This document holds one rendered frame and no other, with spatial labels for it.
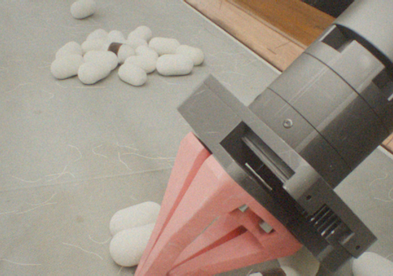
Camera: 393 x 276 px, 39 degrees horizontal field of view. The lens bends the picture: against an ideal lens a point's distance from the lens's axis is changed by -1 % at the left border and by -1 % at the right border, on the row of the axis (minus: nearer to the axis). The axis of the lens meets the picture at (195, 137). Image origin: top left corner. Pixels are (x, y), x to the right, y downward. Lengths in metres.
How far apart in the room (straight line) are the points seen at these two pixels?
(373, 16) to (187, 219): 0.12
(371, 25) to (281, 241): 0.11
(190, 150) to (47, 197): 0.14
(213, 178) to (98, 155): 0.19
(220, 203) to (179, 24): 0.48
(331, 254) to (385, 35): 0.10
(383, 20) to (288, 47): 0.33
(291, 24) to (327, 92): 0.39
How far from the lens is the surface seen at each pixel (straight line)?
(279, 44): 0.59
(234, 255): 0.28
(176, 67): 0.53
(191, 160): 0.25
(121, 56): 0.56
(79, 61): 0.54
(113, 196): 0.37
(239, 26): 0.66
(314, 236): 0.26
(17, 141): 0.44
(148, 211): 0.32
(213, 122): 0.26
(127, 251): 0.30
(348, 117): 0.25
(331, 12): 1.07
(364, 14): 0.26
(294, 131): 0.24
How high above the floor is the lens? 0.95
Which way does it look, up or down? 29 degrees down
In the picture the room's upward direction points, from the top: 2 degrees clockwise
